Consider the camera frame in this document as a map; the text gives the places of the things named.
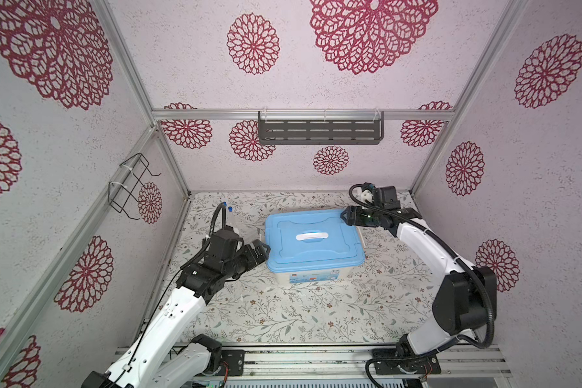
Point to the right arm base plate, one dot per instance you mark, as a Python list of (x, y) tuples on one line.
[(388, 361)]

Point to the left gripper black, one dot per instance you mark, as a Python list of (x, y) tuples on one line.
[(261, 255)]

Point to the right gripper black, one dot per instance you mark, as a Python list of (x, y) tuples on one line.
[(353, 212)]

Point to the white plastic bin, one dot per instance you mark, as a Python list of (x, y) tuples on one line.
[(313, 276)]

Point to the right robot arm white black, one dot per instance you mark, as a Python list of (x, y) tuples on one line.
[(465, 306)]

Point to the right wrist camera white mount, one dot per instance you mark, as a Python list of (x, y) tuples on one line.
[(366, 194)]

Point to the dark grey wall shelf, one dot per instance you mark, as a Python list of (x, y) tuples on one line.
[(321, 132)]

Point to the aluminium rail base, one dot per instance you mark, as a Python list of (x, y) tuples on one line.
[(271, 362)]

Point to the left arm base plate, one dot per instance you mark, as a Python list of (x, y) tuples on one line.
[(224, 363)]

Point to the black wire wall basket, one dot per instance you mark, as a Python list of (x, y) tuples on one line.
[(136, 195)]

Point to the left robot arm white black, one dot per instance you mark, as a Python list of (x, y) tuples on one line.
[(145, 363)]

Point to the blue plastic lid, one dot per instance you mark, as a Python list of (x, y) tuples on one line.
[(320, 220)]

